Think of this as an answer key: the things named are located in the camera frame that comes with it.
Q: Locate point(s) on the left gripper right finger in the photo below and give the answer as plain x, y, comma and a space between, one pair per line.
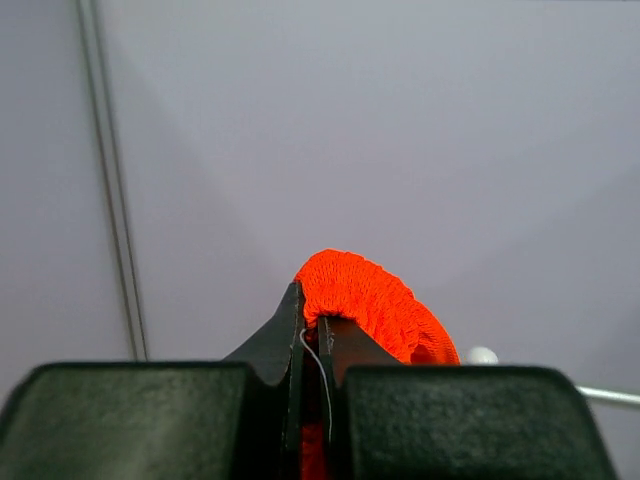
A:
515, 424

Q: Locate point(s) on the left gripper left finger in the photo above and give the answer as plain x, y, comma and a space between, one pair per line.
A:
237, 418

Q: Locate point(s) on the orange shorts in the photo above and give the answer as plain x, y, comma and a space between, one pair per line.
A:
377, 368

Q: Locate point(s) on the white metal clothes rack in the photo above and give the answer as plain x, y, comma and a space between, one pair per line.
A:
483, 356

